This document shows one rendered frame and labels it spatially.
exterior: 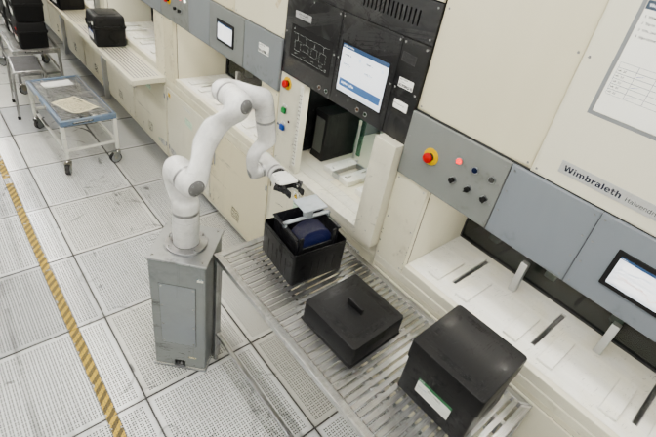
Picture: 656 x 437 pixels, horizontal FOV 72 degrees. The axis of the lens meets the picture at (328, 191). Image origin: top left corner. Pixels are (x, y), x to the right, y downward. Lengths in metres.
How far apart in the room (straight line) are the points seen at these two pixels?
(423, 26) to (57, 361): 2.38
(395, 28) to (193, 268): 1.32
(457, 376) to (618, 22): 1.10
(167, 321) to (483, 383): 1.50
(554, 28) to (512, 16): 0.14
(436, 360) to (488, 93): 0.90
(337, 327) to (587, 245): 0.89
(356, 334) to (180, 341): 1.07
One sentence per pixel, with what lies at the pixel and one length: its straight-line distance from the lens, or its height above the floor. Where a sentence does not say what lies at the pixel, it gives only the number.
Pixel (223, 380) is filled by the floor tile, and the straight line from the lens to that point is 2.64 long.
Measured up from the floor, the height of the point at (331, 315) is 0.86.
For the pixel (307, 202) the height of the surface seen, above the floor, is 1.08.
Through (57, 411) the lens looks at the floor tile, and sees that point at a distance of 2.68.
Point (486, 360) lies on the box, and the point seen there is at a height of 1.01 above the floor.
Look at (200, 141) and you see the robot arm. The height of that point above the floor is 1.29.
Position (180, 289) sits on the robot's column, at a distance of 2.24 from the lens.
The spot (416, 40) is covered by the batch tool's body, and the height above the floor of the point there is 1.80.
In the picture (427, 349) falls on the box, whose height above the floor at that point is 1.01.
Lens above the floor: 2.21
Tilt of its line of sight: 33 degrees down
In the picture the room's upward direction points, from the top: 10 degrees clockwise
